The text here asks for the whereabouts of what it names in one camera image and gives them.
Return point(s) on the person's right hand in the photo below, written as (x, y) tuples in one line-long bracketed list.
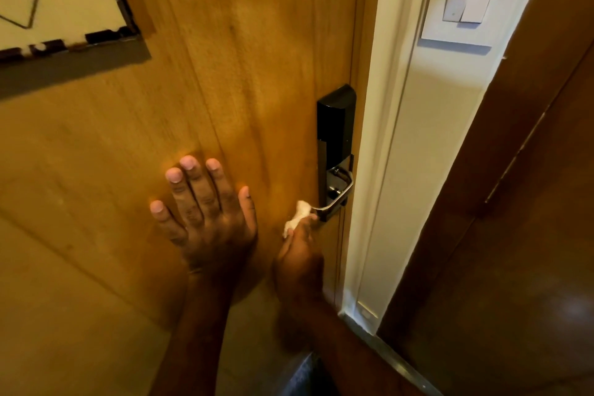
[(299, 266)]

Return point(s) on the person's left hand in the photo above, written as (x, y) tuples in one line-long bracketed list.
[(213, 233)]

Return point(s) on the white wipe cloth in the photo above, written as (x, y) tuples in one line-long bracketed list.
[(299, 214)]

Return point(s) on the person's right forearm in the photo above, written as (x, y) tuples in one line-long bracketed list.
[(352, 363)]

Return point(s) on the person's left forearm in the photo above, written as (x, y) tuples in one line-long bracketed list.
[(195, 344)]

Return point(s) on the person's blue trousers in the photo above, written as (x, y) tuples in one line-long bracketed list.
[(301, 382)]

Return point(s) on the black door lock body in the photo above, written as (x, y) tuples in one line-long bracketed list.
[(335, 122)]

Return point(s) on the light brown wooden door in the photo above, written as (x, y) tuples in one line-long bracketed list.
[(232, 38)]

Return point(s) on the framed floor plan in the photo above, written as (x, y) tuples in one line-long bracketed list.
[(60, 1)]

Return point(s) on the white light switch plate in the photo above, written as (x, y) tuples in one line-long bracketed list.
[(436, 29)]

